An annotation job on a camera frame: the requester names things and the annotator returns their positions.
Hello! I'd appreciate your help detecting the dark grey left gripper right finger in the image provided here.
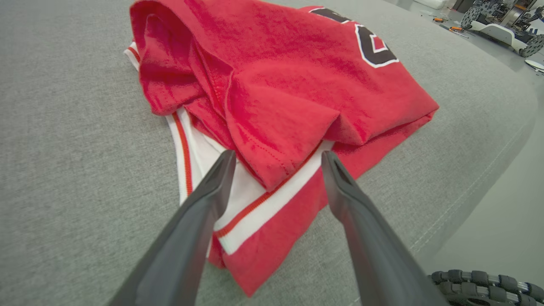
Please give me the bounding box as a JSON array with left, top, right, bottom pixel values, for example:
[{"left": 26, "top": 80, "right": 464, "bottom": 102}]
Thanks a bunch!
[{"left": 321, "top": 151, "right": 451, "bottom": 306}]

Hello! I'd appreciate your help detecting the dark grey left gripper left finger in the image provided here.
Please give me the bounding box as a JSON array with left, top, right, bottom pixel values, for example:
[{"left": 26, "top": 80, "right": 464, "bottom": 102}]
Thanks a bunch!
[{"left": 108, "top": 149, "right": 237, "bottom": 306}]

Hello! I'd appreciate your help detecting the red and white jersey shirt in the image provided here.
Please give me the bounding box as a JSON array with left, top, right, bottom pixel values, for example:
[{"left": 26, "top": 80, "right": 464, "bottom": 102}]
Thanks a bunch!
[{"left": 124, "top": 0, "right": 440, "bottom": 298}]

